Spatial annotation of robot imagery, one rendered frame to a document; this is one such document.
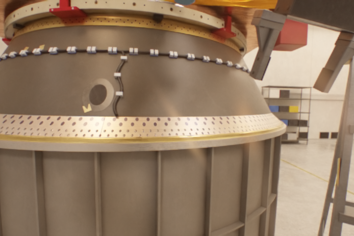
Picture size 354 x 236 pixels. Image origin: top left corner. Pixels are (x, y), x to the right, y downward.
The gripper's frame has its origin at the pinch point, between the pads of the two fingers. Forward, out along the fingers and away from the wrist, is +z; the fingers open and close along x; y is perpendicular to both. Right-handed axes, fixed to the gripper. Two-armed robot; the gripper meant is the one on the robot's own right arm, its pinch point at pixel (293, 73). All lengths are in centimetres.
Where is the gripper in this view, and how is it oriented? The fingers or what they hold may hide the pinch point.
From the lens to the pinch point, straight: 40.4
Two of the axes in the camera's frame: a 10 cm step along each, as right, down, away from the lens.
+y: 0.6, 4.7, -8.8
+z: -1.9, 8.7, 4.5
